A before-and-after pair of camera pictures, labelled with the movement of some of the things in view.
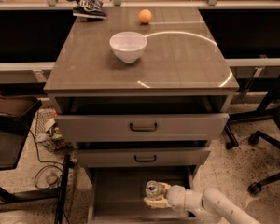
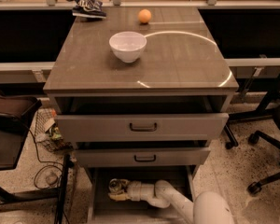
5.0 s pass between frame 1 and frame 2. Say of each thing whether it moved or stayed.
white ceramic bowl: stayed
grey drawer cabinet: stayed
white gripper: moved
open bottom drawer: stayed
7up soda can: moved
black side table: stayed
